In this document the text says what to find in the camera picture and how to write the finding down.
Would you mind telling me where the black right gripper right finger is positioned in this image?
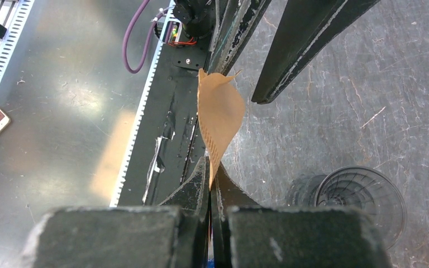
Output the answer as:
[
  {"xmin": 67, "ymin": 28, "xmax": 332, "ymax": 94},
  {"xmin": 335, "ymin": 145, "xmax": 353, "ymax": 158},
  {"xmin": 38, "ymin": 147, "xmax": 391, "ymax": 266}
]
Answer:
[{"xmin": 211, "ymin": 167, "xmax": 391, "ymax": 267}]

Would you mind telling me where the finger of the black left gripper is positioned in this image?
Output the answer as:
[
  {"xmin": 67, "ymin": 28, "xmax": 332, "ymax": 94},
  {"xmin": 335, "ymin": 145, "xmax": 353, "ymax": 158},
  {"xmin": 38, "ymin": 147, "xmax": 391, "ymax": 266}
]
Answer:
[
  {"xmin": 207, "ymin": 0, "xmax": 271, "ymax": 75},
  {"xmin": 251, "ymin": 0, "xmax": 377, "ymax": 104}
]

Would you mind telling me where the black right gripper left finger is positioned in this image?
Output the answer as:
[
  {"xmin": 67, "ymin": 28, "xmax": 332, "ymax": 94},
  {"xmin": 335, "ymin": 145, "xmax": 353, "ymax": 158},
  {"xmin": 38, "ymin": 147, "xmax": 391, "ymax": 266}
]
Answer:
[{"xmin": 22, "ymin": 156, "xmax": 209, "ymax": 267}]

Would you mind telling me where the brown paper coffee filter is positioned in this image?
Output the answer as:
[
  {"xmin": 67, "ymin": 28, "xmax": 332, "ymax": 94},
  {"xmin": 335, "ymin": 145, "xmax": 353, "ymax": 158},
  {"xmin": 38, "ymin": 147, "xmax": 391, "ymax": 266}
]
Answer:
[{"xmin": 197, "ymin": 69, "xmax": 245, "ymax": 186}]

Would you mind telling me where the black coffee dripper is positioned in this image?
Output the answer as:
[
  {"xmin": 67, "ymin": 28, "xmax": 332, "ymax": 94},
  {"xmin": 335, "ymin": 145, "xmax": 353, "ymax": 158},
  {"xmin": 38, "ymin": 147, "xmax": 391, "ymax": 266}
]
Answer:
[{"xmin": 287, "ymin": 166, "xmax": 407, "ymax": 249}]

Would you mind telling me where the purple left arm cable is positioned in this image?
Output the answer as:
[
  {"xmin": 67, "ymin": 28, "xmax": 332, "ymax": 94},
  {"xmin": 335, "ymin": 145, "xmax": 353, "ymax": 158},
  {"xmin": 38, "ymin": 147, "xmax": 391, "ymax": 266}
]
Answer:
[{"xmin": 122, "ymin": 0, "xmax": 174, "ymax": 74}]

